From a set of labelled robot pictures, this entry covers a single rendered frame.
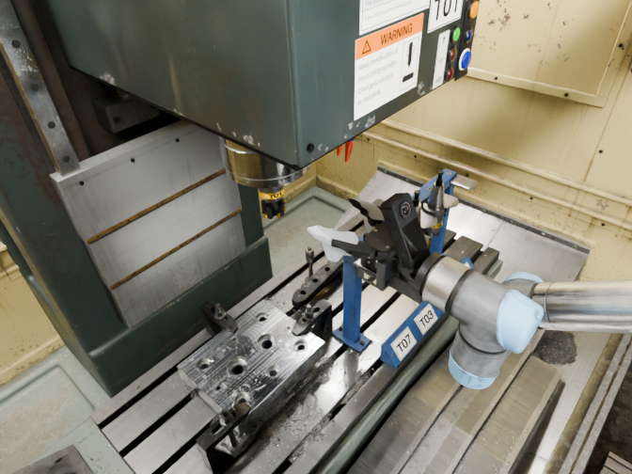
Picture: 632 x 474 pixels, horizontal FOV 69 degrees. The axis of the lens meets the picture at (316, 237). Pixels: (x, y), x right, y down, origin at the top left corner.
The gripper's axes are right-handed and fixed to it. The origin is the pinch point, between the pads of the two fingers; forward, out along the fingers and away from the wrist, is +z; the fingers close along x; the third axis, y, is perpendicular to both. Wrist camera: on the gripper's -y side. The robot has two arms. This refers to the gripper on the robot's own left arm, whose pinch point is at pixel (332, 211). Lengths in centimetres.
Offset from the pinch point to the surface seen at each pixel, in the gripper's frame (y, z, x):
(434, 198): 21.3, 1.7, 42.1
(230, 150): -9.5, 15.3, -7.9
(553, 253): 63, -22, 96
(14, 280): 54, 96, -38
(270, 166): -7.3, 9.4, -4.8
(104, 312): 52, 60, -26
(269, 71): -27.7, -0.5, -12.3
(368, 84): -22.8, -4.4, 1.8
